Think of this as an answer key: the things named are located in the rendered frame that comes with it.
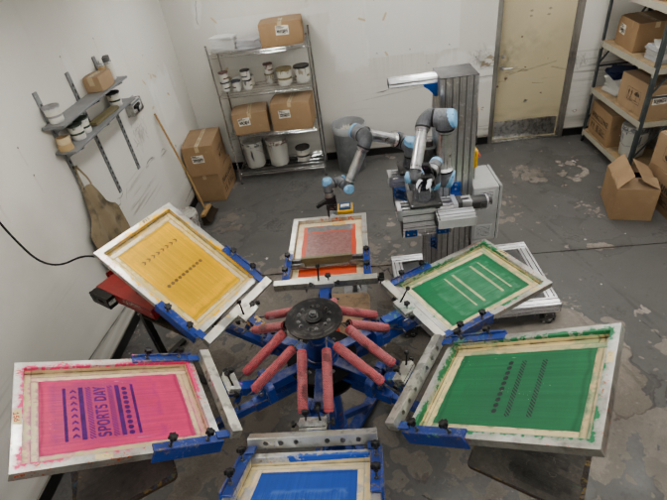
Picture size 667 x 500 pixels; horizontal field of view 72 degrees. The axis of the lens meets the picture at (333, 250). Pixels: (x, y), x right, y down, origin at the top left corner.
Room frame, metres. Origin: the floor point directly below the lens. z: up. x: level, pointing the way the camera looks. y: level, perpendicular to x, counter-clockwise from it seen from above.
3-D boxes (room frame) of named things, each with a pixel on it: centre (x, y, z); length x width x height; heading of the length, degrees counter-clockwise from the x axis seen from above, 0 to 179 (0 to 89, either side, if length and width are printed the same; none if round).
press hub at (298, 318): (1.70, 0.15, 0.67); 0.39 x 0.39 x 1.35
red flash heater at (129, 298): (2.54, 1.29, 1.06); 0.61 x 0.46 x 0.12; 53
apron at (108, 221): (3.51, 1.91, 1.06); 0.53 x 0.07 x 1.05; 173
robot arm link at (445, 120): (2.70, -0.81, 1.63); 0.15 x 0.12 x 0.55; 62
